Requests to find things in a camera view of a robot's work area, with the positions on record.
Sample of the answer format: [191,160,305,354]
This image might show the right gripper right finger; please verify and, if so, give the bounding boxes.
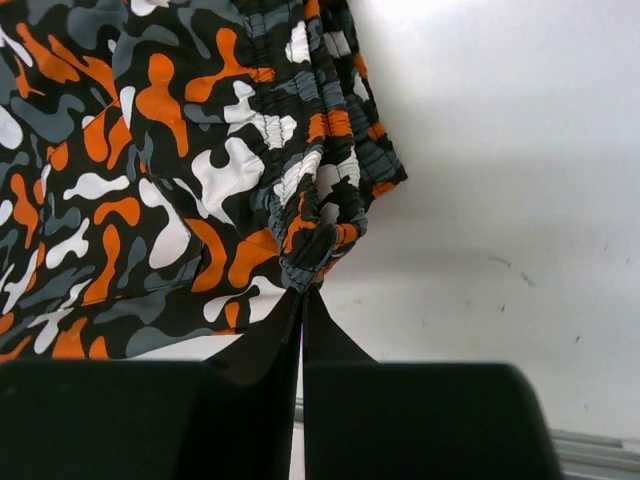
[302,289,562,479]

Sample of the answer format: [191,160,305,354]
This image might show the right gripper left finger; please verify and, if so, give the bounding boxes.
[1,291,301,479]

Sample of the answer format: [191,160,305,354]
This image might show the orange camouflage shorts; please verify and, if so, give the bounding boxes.
[1,1,406,361]

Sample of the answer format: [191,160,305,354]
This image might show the aluminium right rail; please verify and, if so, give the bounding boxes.
[551,430,639,480]

